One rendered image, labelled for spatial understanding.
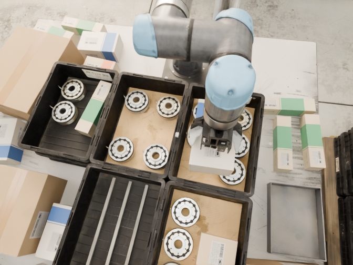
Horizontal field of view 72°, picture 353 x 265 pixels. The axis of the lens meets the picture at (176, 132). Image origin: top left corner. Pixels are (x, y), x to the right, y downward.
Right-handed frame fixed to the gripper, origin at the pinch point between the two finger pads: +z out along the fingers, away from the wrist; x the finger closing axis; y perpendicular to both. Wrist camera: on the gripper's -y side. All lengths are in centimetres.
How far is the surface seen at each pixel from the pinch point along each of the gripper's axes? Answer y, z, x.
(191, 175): 8.0, 27.7, -5.5
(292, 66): -57, 41, 37
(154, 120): -13.2, 27.8, -24.7
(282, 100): -33, 35, 30
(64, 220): 32, 32, -53
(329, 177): -15, 96, 81
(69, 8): -153, 112, -152
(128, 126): -8.8, 27.8, -35.4
